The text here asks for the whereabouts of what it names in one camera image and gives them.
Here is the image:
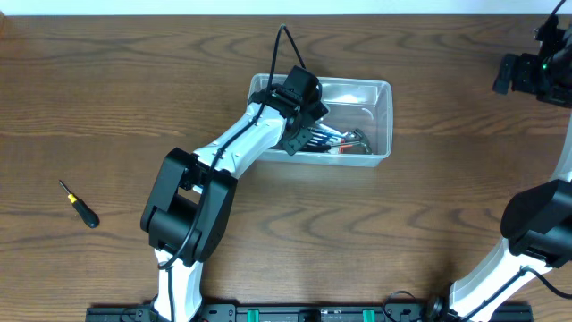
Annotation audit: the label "blue precision screwdriver set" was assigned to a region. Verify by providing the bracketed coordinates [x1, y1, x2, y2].
[307, 124, 345, 148]

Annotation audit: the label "small claw hammer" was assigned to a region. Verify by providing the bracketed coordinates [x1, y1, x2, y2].
[307, 129, 373, 155]

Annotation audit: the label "clear plastic container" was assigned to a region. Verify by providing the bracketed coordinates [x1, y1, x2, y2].
[258, 77, 393, 167]

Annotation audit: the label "red handled cutting pliers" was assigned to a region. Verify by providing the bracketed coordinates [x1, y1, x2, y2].
[327, 143, 353, 154]

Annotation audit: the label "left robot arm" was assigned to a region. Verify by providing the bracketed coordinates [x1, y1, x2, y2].
[140, 84, 329, 321]

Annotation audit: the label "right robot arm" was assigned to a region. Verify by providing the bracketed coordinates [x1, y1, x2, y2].
[424, 11, 571, 321]

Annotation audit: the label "black yellow screwdriver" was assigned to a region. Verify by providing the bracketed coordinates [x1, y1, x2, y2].
[58, 180, 100, 229]

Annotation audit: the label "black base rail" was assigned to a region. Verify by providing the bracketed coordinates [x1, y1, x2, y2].
[85, 290, 535, 322]

